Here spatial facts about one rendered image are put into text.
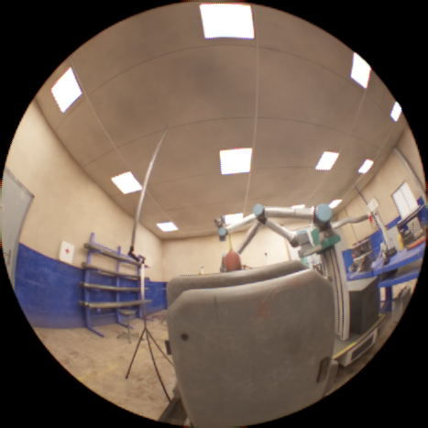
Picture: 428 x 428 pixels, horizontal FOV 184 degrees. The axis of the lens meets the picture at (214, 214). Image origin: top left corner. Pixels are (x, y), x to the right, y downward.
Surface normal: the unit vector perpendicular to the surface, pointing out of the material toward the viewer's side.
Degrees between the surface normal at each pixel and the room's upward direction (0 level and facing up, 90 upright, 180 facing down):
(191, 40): 180
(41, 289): 90
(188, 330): 90
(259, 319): 90
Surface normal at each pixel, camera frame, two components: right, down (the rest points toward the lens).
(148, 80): 0.09, 0.87
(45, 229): 0.99, -0.13
